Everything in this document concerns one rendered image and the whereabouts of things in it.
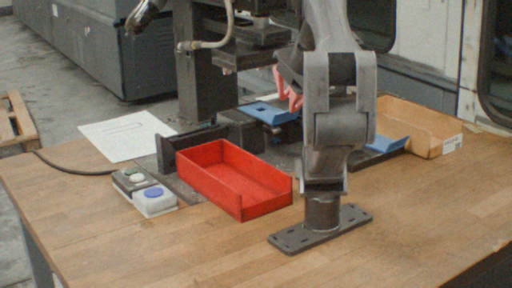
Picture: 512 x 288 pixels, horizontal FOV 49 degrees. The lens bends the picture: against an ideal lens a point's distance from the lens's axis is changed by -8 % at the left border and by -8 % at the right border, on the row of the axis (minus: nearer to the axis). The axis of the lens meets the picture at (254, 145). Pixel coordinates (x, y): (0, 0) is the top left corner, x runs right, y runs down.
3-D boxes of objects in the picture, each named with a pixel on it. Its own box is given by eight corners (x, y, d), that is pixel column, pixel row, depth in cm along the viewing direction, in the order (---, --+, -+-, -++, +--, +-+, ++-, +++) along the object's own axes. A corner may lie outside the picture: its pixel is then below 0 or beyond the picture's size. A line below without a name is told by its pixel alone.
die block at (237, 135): (242, 159, 137) (240, 128, 134) (218, 146, 144) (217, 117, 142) (310, 138, 147) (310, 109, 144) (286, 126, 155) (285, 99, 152)
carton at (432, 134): (428, 164, 133) (430, 132, 130) (354, 132, 152) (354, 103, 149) (461, 150, 139) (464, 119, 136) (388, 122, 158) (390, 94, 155)
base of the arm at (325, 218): (263, 201, 101) (289, 217, 96) (351, 169, 112) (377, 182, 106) (265, 241, 104) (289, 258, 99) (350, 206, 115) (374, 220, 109)
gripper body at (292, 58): (298, 52, 109) (310, 21, 104) (331, 89, 105) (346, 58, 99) (270, 58, 106) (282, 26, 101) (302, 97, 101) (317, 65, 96)
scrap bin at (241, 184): (241, 223, 110) (239, 194, 108) (177, 177, 129) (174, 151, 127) (293, 204, 116) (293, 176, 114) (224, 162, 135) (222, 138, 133)
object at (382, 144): (390, 155, 131) (390, 142, 130) (341, 136, 142) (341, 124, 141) (409, 146, 135) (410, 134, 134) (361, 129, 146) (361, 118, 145)
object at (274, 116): (275, 127, 131) (275, 114, 130) (237, 109, 143) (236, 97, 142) (301, 120, 135) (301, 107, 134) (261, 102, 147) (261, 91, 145)
